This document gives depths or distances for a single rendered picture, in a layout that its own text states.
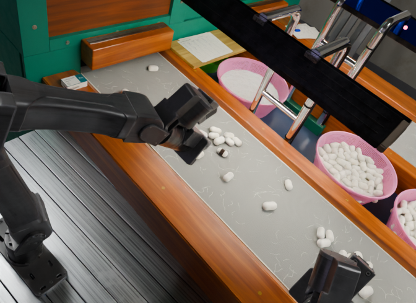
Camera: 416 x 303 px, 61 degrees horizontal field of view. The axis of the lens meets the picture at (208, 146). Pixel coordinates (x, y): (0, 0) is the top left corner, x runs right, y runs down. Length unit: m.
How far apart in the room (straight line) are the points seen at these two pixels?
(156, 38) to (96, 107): 0.66
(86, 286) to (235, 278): 0.31
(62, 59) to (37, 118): 0.59
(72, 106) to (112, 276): 0.43
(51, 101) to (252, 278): 0.53
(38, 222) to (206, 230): 0.34
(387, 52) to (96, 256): 3.05
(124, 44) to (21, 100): 0.64
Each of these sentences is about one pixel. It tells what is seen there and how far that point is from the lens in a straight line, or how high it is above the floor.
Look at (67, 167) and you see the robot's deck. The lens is 0.98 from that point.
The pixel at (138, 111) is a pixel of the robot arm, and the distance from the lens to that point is 0.58.
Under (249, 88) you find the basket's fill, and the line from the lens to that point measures 1.28.
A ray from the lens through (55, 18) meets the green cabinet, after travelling 1.04.
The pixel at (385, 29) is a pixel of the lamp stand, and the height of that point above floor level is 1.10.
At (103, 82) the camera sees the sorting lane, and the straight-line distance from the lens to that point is 1.13.
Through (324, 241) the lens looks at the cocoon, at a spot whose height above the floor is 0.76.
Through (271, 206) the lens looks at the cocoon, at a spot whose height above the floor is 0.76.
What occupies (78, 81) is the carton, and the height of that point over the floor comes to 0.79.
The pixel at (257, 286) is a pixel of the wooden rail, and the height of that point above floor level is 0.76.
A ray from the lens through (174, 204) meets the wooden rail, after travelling 0.82.
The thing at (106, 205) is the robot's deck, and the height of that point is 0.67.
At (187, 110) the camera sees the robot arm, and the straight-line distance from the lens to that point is 0.63.
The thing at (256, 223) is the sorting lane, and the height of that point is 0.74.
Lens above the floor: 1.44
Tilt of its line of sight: 45 degrees down
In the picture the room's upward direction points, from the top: 21 degrees clockwise
